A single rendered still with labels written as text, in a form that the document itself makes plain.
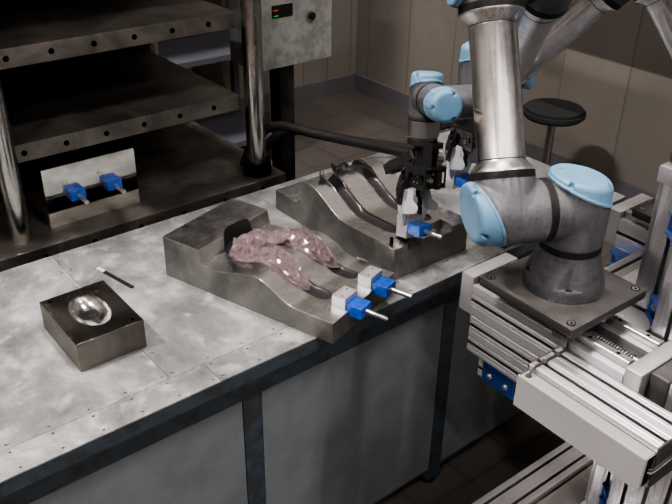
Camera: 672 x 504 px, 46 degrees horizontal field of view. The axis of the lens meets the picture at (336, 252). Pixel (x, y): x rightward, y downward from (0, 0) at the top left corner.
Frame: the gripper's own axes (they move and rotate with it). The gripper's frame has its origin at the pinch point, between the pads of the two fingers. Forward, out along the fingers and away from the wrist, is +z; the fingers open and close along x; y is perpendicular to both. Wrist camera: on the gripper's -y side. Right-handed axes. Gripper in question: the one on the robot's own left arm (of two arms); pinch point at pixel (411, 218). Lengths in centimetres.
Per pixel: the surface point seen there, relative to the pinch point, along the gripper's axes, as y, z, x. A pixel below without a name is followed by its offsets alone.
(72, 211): -79, 9, -54
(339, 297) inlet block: 8.3, 11.6, -28.9
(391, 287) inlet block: 9.7, 11.9, -14.6
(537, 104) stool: -105, -2, 186
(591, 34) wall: -109, -33, 229
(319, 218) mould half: -28.3, 6.2, -6.2
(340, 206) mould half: -22.5, 1.8, -3.8
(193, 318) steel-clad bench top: -16, 20, -52
